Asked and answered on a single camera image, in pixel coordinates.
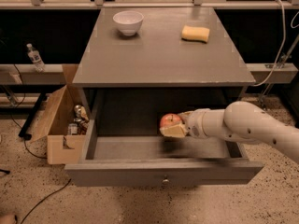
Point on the clear plastic water bottle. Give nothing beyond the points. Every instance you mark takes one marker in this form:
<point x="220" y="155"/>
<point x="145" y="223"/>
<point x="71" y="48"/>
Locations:
<point x="35" y="57"/>

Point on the cardboard box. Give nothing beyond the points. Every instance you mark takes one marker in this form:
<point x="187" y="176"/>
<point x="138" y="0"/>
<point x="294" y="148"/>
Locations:
<point x="52" y="127"/>

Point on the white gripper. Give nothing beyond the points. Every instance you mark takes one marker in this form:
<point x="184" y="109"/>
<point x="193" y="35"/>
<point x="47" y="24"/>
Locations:
<point x="194" y="123"/>

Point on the grey low shelf left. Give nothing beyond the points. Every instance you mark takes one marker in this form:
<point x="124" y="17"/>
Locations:
<point x="26" y="74"/>

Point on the red apple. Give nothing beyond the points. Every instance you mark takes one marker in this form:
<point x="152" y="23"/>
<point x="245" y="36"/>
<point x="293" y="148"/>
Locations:
<point x="170" y="120"/>

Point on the grey low shelf right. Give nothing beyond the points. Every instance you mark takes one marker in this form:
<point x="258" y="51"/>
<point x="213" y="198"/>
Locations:
<point x="283" y="75"/>

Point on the grey low shelf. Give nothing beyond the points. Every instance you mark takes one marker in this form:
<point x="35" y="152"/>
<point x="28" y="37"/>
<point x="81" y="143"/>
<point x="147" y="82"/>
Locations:
<point x="26" y="74"/>
<point x="283" y="75"/>

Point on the yellow sponge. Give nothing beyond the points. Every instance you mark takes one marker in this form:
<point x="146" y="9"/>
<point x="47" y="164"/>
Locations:
<point x="195" y="33"/>

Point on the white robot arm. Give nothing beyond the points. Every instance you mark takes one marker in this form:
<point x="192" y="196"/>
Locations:
<point x="238" y="122"/>

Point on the metal drawer knob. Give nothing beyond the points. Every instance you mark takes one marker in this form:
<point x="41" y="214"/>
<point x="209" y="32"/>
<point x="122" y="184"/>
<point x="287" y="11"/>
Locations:
<point x="166" y="180"/>

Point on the white ceramic bowl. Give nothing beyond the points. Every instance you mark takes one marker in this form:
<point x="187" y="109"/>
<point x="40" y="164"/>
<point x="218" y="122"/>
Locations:
<point x="128" y="22"/>

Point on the metal can in box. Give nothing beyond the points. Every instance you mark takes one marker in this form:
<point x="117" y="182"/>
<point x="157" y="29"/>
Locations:
<point x="72" y="129"/>

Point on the grey open top drawer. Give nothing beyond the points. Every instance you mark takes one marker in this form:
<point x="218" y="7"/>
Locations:
<point x="124" y="147"/>

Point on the grey cabinet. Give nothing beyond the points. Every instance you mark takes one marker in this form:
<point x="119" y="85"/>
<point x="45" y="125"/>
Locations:
<point x="158" y="58"/>

